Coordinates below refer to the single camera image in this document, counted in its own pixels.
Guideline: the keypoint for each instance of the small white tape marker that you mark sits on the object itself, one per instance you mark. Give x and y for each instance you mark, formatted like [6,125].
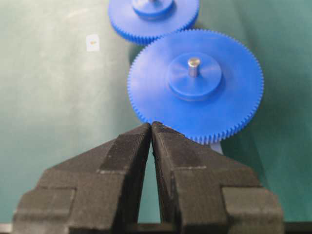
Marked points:
[92,43]

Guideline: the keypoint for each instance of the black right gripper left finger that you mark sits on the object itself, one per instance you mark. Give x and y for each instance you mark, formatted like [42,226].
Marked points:
[96,192]

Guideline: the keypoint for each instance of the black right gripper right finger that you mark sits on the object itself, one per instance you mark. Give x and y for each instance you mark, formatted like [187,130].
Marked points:
[204,192]

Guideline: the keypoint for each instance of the small blue gear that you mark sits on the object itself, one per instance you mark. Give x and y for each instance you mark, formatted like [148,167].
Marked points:
[142,21]

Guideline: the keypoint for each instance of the metal shaft through large gear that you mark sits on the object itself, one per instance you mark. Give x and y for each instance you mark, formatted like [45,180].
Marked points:
[193,66]

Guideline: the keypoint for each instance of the large blue gear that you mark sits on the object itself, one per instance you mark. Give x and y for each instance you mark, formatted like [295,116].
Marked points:
[215,105]

